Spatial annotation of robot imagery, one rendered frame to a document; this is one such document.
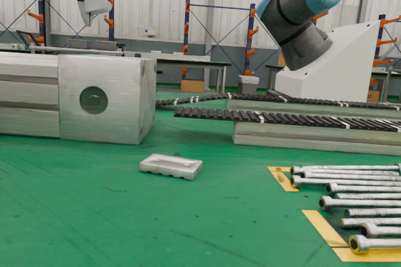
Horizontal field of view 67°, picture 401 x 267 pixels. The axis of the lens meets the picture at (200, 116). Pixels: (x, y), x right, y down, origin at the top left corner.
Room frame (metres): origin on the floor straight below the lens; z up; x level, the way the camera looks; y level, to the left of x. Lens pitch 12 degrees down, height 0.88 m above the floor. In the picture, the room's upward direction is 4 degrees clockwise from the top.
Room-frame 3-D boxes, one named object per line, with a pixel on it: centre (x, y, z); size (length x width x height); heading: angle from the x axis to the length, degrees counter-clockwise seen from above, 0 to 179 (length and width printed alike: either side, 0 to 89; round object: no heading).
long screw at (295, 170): (0.27, -0.14, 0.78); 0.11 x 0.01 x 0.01; 98
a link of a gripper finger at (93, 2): (0.68, 0.25, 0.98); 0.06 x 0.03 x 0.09; 89
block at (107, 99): (0.39, 0.11, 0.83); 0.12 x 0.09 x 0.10; 179
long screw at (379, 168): (0.28, -0.15, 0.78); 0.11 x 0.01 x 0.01; 98
